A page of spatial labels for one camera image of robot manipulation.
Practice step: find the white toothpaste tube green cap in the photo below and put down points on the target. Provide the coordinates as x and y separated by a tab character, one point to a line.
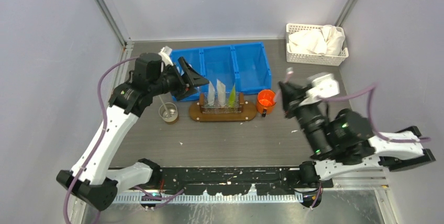
211	95

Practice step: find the yellow-green toothpaste tube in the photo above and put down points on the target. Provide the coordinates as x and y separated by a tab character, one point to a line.
232	97

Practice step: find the white plastic basket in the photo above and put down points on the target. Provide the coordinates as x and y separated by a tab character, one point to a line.
312	58

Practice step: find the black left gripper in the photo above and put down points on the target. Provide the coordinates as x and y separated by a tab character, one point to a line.
193	79

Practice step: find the white crumpled cloth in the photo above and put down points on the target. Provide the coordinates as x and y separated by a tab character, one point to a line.
326	40

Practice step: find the orange plastic mug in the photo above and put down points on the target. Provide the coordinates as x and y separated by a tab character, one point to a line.
265	102

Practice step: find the white toothpaste tube orange cap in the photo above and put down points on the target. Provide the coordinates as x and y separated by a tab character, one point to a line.
221	93

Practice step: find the silver metal cup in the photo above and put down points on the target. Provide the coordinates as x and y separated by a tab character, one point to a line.
175	114

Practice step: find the aluminium frame rail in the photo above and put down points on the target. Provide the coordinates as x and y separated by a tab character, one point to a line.
112	22

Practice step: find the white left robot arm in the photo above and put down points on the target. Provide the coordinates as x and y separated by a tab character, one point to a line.
90	178

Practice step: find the pink toothbrush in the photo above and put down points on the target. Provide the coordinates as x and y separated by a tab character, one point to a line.
289	73

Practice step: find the blue plastic divided bin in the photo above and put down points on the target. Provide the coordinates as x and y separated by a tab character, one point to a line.
243	66

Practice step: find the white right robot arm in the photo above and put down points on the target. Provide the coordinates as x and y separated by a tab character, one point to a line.
348	143

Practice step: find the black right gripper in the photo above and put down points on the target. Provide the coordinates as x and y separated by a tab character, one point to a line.
291	96

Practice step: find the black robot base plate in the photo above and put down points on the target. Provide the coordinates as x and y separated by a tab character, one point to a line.
265	180

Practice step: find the brown wooden oval tray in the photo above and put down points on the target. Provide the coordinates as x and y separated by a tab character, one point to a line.
248	113

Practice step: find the clear textured toothbrush holder rack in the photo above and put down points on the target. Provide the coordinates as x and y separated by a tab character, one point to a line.
204	108

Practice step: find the grey toothbrush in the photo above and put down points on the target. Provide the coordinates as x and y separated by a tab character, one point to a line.
166	113

